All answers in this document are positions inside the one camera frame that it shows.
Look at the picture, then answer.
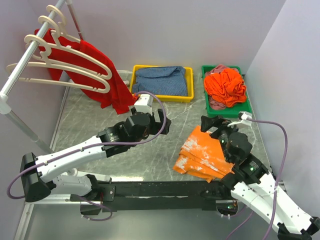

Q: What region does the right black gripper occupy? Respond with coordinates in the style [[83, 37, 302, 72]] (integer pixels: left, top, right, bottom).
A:
[[199, 114, 243, 162]]

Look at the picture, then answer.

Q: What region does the bright orange t shirt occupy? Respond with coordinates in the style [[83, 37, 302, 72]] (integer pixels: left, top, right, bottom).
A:
[[203, 68, 248, 108]]

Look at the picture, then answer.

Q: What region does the beige plastic hanger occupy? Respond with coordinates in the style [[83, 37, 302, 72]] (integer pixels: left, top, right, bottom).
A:
[[38, 15, 112, 80]]

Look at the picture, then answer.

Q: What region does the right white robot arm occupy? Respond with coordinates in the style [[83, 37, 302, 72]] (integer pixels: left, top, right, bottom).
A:
[[201, 111, 320, 240]]

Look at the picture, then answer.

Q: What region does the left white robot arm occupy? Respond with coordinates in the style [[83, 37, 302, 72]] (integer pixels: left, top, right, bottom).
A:
[[20, 108, 172, 203]]

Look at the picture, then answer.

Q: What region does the pink crumpled shirt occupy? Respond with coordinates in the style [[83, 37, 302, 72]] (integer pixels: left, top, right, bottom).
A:
[[205, 64, 241, 111]]

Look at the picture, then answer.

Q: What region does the blue checkered shirt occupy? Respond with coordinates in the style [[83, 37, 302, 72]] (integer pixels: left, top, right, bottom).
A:
[[132, 66, 188, 97]]

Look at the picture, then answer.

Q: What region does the red t shirt on hanger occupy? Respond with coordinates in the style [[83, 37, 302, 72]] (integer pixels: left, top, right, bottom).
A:
[[43, 28, 135, 114]]

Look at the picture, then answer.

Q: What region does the beige empty hanger front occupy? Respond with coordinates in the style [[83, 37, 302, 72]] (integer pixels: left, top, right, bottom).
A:
[[6, 34, 111, 95]]

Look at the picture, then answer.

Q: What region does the beige hanger holding red shirt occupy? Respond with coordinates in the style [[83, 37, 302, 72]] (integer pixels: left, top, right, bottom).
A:
[[46, 4, 81, 43]]

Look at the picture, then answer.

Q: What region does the green plastic bin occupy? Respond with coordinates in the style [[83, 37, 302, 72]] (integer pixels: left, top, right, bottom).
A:
[[201, 64, 252, 118]]

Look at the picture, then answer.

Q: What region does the orange cloth with white paint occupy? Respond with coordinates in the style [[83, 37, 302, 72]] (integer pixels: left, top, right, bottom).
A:
[[172, 125, 234, 183]]

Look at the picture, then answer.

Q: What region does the yellow plastic bin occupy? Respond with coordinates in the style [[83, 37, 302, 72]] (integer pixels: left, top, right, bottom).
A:
[[129, 64, 194, 103]]

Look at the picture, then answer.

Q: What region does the black base bar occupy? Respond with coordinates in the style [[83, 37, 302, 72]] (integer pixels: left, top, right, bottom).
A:
[[84, 180, 243, 217]]

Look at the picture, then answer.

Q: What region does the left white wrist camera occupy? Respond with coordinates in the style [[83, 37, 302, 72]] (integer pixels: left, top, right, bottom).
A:
[[134, 94, 154, 115]]

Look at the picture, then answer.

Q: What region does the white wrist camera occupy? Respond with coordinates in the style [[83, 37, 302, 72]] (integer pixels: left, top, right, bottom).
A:
[[227, 111, 253, 127], [134, 94, 154, 115]]

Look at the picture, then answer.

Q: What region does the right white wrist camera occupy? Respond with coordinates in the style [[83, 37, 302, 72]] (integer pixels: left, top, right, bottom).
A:
[[227, 111, 253, 127]]

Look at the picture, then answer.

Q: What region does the metal clothes rack rail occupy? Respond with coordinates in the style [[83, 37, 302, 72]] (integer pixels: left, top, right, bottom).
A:
[[0, 0, 73, 155]]

